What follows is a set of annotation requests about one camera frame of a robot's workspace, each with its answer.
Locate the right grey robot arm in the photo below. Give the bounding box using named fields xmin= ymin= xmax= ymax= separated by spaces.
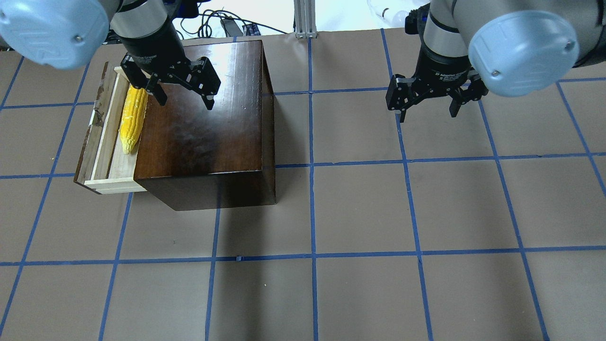
xmin=385 ymin=0 xmax=605 ymax=122

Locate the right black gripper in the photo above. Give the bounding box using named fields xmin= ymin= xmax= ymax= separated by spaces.
xmin=385 ymin=45 xmax=489 ymax=123

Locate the aluminium frame post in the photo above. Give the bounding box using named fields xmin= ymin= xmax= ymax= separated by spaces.
xmin=294 ymin=0 xmax=317 ymax=39

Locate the yellow corn cob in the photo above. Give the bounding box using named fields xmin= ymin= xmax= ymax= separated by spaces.
xmin=119 ymin=85 xmax=149 ymax=155

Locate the silver drawer handle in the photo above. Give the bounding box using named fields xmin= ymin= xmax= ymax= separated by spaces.
xmin=89 ymin=86 xmax=107 ymax=126

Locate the dark wooden drawer cabinet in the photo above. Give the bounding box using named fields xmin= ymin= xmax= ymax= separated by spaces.
xmin=134 ymin=40 xmax=276 ymax=211

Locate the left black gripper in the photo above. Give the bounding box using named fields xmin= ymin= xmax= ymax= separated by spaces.
xmin=120 ymin=21 xmax=221 ymax=110

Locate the white light bulb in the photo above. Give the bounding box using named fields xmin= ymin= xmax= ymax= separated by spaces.
xmin=381 ymin=7 xmax=409 ymax=28

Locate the black power adapter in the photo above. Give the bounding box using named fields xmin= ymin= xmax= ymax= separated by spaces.
xmin=220 ymin=17 xmax=244 ymax=37

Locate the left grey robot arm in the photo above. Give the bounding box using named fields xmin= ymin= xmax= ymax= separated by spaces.
xmin=0 ymin=0 xmax=221 ymax=110

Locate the wooden drawer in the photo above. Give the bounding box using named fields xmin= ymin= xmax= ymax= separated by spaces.
xmin=73 ymin=62 xmax=145 ymax=194

